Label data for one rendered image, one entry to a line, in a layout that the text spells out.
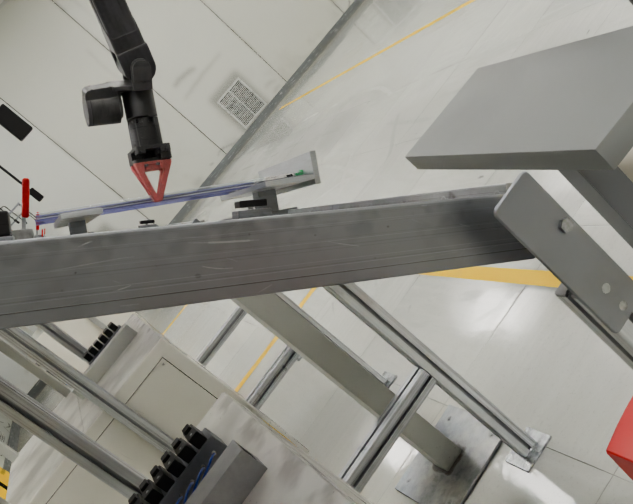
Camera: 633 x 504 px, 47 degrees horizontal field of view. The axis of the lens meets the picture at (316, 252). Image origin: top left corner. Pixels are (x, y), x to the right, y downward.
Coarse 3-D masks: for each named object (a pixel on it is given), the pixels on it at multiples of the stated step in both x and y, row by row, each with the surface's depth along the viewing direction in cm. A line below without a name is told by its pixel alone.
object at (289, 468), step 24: (216, 408) 125; (240, 408) 116; (216, 432) 117; (240, 432) 109; (264, 432) 103; (264, 456) 97; (288, 456) 92; (264, 480) 93; (288, 480) 88; (312, 480) 83; (336, 480) 105
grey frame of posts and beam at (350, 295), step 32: (352, 288) 137; (384, 320) 140; (416, 352) 143; (0, 384) 116; (448, 384) 144; (32, 416) 119; (480, 416) 147; (64, 448) 120; (96, 448) 121; (512, 448) 153; (128, 480) 123
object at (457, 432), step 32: (288, 320) 153; (320, 352) 156; (352, 384) 159; (416, 416) 164; (448, 416) 182; (416, 448) 168; (448, 448) 167; (480, 448) 164; (416, 480) 174; (448, 480) 165
